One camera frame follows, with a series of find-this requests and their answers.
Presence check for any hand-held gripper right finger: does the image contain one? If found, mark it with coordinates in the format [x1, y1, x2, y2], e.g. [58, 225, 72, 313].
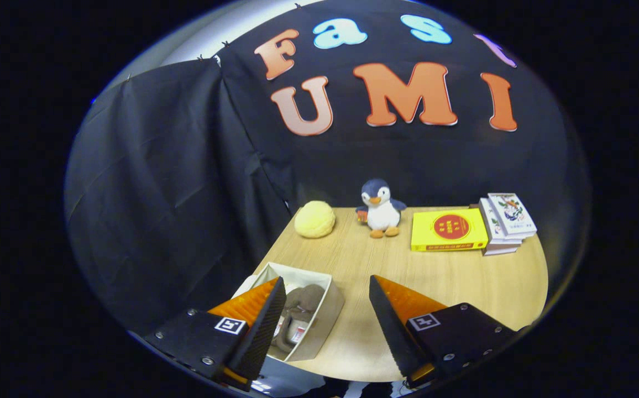
[369, 275, 518, 388]

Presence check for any cream fabric storage box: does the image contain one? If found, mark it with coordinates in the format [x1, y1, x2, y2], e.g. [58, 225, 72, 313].
[231, 261, 346, 363]

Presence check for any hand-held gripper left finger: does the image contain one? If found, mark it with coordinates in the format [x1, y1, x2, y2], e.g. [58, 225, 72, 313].
[143, 276, 287, 392]

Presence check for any brown felt shoe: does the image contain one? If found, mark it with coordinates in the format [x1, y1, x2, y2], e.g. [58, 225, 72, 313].
[284, 284, 326, 346]
[269, 301, 303, 354]

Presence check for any yellow round bread plush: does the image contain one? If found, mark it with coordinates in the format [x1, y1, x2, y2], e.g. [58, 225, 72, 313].
[294, 200, 336, 239]

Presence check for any yellow book with red circle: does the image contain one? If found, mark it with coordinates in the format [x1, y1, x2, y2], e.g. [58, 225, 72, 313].
[411, 208, 489, 253]

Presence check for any penguin plush toy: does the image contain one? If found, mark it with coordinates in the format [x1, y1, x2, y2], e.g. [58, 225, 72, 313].
[355, 179, 407, 239]

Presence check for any row of black cloth clips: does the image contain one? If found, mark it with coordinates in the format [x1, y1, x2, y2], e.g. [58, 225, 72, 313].
[126, 3, 303, 81]

